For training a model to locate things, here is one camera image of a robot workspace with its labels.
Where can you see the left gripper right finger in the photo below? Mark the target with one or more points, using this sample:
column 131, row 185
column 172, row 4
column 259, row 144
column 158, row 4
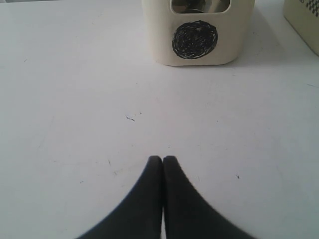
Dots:
column 187, row 215

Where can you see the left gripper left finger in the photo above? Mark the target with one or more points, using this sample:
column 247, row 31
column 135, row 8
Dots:
column 139, row 215

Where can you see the steel mug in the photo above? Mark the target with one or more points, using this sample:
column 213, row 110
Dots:
column 200, row 6

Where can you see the cream bin with circle mark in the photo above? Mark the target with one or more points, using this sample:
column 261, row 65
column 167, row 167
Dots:
column 196, row 39

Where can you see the cream bin with triangle mark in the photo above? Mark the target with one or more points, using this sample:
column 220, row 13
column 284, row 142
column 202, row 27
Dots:
column 303, row 16

